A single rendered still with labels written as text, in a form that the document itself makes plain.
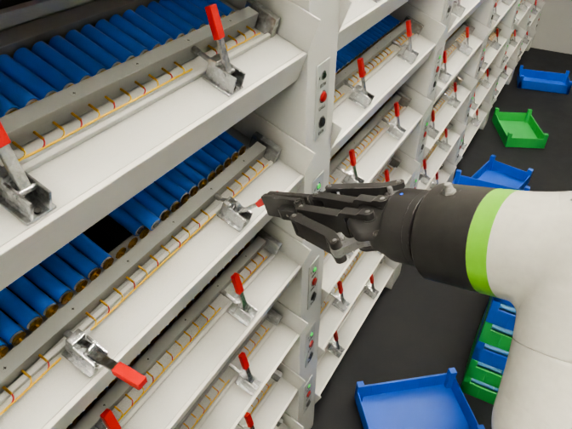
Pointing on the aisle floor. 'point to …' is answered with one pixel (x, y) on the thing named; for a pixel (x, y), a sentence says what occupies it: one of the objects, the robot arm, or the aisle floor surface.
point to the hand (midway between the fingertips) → (289, 204)
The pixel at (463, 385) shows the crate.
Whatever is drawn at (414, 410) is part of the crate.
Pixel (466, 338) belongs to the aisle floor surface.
